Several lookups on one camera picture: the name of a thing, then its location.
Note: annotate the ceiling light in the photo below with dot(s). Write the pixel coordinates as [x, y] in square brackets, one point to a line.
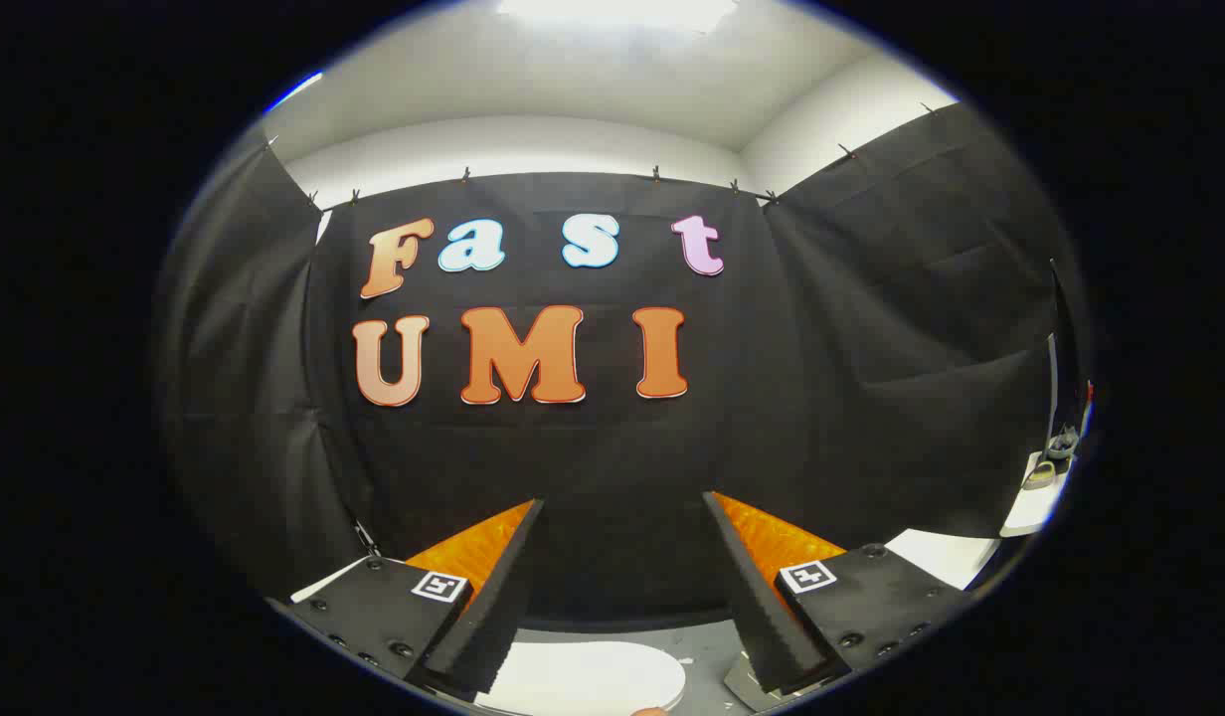
[612, 10]

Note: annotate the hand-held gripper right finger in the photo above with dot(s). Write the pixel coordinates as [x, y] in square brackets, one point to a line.
[762, 626]

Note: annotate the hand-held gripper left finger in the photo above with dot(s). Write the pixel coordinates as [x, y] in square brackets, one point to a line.
[493, 617]

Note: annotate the black backdrop cloth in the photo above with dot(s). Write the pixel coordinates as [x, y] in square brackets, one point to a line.
[622, 467]

